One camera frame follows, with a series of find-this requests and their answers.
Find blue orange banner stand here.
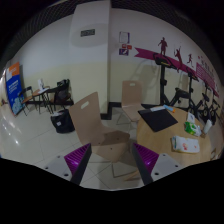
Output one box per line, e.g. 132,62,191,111
6,63,22,116

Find near beige plywood chair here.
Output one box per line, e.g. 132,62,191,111
69,92,130,163

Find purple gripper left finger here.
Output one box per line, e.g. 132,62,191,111
64,143,92,185

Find round wooden table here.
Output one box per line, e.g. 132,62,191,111
137,108,212,167

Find white tissue packet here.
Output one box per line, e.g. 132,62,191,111
187,112,195,123

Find far beige plywood chair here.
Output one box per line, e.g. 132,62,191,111
121,80,144,122

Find small wooden side table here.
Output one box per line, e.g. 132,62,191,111
22,86,50,107

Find wall posters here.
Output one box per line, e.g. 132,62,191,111
119,31,132,56

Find black chair with bag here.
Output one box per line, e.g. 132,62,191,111
47,79,73,107

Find beige plywood chair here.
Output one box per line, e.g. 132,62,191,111
69,92,130,163
121,80,144,122

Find white and blue box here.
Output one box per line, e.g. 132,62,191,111
150,105,175,113

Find black folding chair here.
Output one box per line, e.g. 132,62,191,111
18,86,35,110

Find black exercise bike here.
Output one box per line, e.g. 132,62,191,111
152,53,192,108
187,81,220,124

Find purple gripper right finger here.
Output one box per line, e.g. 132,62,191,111
132,143,159,185

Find white printed cloth packet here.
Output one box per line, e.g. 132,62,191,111
172,136,200,154

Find green wet wipes pack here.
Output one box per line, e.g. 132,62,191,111
185,122,201,136

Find black waste bin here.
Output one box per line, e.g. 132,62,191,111
50,109,75,134

